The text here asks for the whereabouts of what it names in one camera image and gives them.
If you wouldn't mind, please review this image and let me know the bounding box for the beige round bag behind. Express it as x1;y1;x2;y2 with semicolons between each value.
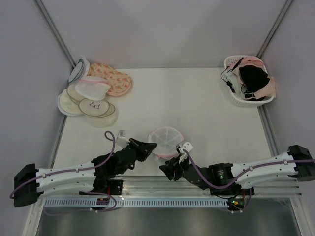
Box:
66;85;85;105

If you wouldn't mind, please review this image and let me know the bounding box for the white slotted cable duct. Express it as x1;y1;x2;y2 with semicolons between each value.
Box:
44;197;229;208

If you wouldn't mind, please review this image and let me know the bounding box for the white mesh laundry bag pink zipper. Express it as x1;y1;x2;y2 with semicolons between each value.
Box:
148;126;184;159

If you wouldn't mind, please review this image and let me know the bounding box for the orange patterned laundry bag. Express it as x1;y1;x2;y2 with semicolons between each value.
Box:
88;63;133;97

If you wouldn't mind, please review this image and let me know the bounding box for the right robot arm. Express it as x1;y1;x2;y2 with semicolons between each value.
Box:
160;142;315;196

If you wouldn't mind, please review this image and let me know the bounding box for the beige bag with glasses print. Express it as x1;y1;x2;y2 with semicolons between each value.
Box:
78;99;116;118

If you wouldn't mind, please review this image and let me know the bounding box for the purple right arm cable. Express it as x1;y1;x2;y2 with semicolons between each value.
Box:
183;149;315;190

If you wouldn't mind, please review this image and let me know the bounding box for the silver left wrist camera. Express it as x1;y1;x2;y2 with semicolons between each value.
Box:
116;130;129;148

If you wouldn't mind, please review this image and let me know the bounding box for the white round laundry bag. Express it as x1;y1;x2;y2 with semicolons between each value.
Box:
57;89;83;117

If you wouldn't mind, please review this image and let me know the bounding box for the white bag blue zipper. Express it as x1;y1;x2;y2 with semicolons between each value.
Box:
68;58;90;85

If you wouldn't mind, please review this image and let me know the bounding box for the pink bra in basket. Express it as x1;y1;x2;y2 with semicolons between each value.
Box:
229;56;276;101

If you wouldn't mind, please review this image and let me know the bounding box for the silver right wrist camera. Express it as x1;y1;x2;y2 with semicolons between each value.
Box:
176;140;193;154

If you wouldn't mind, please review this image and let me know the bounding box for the aluminium mounting rail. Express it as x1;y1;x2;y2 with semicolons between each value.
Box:
36;176;303;197

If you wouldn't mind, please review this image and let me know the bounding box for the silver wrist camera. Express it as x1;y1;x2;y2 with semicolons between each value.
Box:
116;130;129;148
176;140;193;154

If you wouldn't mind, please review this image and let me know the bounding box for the white perforated plastic basket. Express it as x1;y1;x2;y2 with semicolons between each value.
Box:
221;55;276;108

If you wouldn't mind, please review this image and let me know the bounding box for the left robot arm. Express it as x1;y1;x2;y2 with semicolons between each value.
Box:
10;138;157;207

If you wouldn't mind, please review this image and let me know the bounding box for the white mesh bag pink trim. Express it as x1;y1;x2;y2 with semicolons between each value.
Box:
74;76;111;101

